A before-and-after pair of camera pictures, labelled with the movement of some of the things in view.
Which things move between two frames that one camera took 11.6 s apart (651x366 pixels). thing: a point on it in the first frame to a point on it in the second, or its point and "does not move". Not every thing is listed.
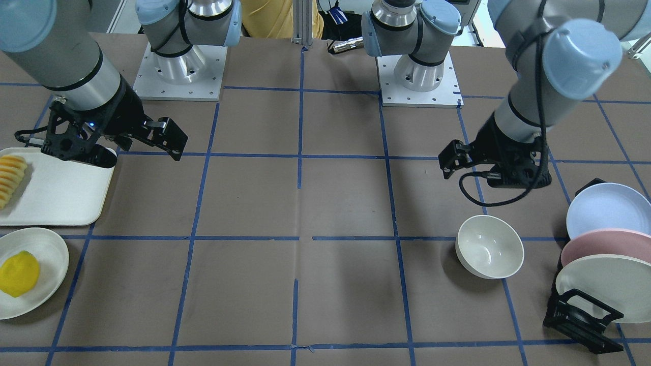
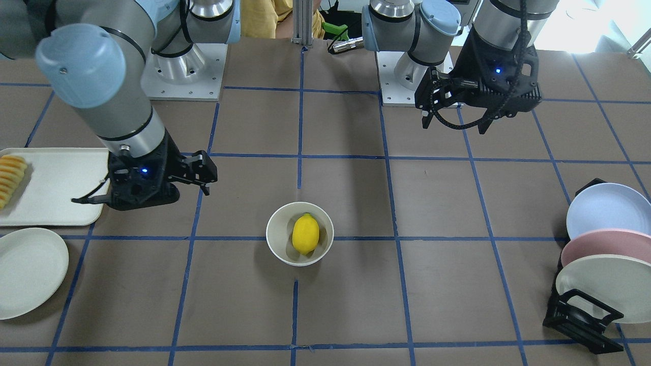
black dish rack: [572, 326] does not move
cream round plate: [53, 254] does not move
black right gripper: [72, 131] to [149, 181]
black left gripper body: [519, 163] to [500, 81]
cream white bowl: [489, 247] to [299, 234]
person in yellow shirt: [274, 19] does not move
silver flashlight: [352, 43] does not move
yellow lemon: [19, 273] to [305, 233]
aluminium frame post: [303, 23] does not move
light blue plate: [607, 206] does not move
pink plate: [607, 241] does not move
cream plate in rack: [622, 283] does not move
